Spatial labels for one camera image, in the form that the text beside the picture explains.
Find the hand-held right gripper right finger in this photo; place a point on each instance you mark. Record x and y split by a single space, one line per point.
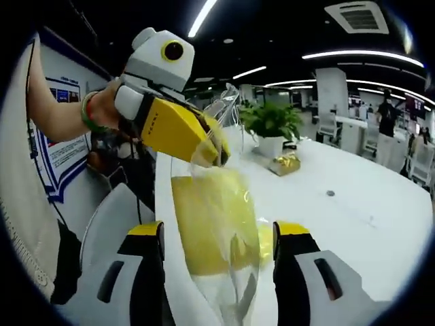
299 278

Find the gold foil packet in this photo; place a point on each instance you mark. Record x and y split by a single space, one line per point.
285 164

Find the bagged rounded yellow silicone block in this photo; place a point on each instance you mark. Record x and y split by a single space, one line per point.
265 242

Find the ceiling air conditioner vent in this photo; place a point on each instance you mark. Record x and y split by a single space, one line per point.
358 17

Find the person's left hand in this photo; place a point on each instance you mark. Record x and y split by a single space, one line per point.
105 108

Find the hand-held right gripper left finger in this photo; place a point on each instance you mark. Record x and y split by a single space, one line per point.
136 271

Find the ceiling light strip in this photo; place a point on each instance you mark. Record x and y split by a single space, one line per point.
363 56
202 18
249 72

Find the green potted plant white pot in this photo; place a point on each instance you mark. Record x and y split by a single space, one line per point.
270 120

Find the grey office chair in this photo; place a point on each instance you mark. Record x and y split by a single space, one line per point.
108 224

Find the round grey table grommet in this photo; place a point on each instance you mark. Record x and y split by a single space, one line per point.
330 193

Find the bagged rectangular yellow silicone block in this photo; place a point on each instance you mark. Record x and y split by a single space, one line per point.
214 220

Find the white office chair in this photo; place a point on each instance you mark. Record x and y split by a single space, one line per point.
423 163
330 129

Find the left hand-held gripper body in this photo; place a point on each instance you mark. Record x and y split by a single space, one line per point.
153 64

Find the blue bordered wall poster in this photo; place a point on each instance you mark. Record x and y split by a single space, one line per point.
64 149

